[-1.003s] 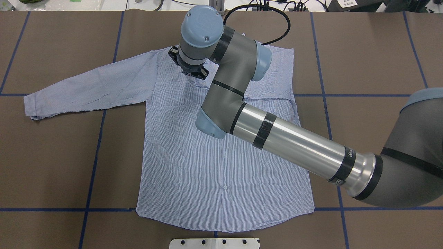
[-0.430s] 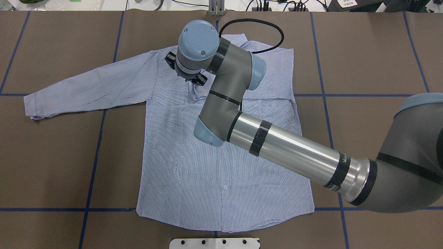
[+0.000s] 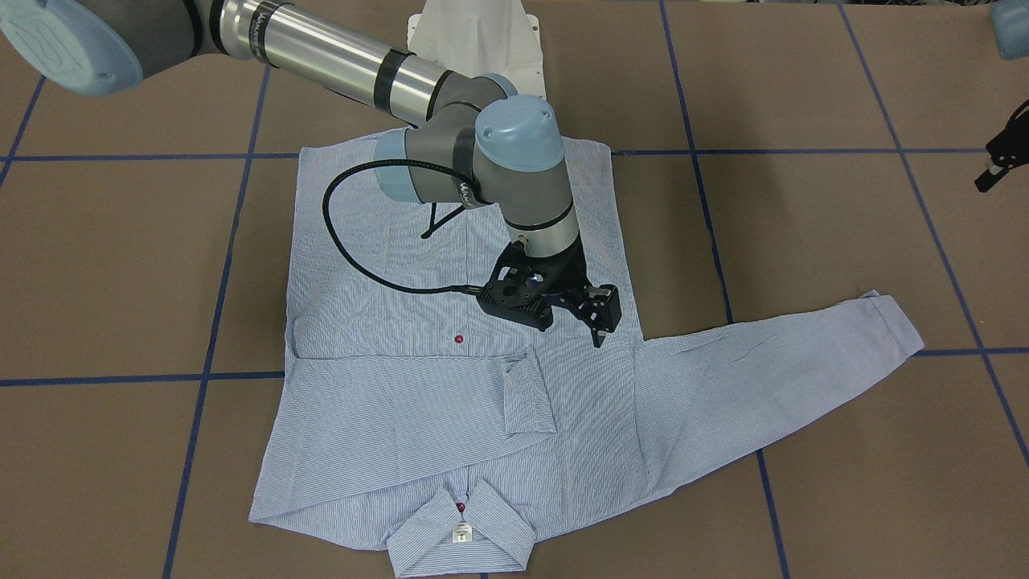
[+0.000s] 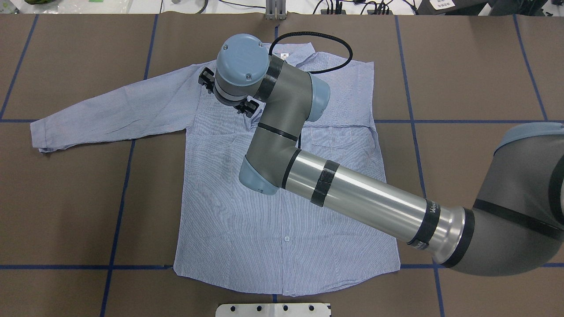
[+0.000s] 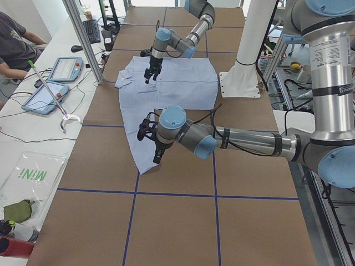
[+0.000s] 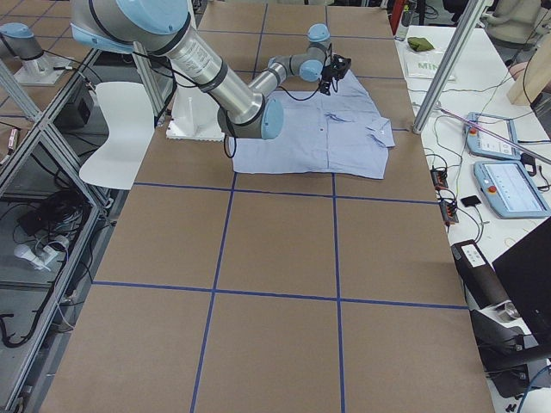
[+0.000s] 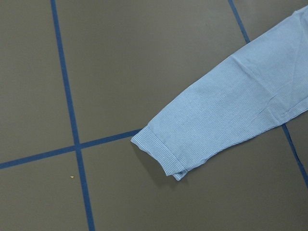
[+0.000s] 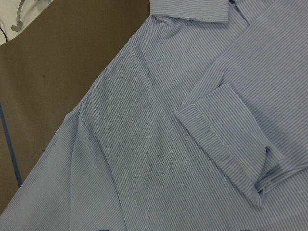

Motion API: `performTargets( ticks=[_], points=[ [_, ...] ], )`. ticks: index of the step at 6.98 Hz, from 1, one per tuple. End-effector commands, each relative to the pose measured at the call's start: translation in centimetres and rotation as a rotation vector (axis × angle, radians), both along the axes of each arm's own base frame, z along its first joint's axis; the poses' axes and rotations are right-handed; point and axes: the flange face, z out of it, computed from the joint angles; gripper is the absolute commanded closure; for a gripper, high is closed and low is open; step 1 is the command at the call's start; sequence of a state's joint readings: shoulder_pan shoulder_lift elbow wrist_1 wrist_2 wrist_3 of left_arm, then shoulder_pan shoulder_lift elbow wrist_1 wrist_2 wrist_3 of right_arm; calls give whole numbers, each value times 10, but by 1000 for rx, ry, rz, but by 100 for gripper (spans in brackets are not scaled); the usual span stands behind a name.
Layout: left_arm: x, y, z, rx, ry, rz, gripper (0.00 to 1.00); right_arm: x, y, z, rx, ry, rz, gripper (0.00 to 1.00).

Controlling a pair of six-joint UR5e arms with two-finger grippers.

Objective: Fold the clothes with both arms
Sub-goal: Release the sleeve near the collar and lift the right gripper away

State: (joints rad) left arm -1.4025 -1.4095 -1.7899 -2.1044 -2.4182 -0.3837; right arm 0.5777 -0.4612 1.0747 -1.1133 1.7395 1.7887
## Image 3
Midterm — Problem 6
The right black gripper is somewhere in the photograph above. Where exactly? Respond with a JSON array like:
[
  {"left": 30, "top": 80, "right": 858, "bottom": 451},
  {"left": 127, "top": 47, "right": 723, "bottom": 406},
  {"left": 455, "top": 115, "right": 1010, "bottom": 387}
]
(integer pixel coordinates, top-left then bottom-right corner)
[{"left": 540, "top": 245, "right": 620, "bottom": 348}]

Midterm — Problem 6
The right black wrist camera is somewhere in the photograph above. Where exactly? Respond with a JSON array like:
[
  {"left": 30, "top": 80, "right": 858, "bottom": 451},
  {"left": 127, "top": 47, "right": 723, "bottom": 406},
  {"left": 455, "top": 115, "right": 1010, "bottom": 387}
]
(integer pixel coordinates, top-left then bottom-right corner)
[{"left": 475, "top": 239, "right": 554, "bottom": 332}]

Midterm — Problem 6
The blue striped button shirt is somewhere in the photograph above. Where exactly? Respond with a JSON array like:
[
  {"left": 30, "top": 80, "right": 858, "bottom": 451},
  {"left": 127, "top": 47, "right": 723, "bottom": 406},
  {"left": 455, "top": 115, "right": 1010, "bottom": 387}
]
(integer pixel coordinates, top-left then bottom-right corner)
[{"left": 249, "top": 134, "right": 924, "bottom": 577}]

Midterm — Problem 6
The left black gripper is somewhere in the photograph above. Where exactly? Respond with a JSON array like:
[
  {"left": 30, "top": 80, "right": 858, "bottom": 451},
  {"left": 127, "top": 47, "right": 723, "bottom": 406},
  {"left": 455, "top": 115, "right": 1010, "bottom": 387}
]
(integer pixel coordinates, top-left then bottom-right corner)
[{"left": 974, "top": 101, "right": 1028, "bottom": 193}]

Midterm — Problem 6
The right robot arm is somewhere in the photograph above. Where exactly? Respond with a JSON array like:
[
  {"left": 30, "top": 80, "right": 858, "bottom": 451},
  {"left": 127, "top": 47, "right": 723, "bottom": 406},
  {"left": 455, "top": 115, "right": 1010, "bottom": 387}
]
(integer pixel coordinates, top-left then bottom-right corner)
[{"left": 2, "top": 1, "right": 620, "bottom": 346}]

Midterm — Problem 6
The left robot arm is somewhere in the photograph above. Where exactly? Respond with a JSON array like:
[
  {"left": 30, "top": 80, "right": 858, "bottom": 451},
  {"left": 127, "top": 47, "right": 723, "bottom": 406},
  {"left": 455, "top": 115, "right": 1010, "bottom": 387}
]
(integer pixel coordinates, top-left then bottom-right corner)
[{"left": 974, "top": 1, "right": 1028, "bottom": 193}]

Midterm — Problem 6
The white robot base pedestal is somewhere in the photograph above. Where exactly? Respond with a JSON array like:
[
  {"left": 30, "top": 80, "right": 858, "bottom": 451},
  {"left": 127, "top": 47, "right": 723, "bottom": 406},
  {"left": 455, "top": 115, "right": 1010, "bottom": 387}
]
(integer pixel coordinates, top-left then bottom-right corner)
[{"left": 407, "top": 1, "right": 547, "bottom": 99}]

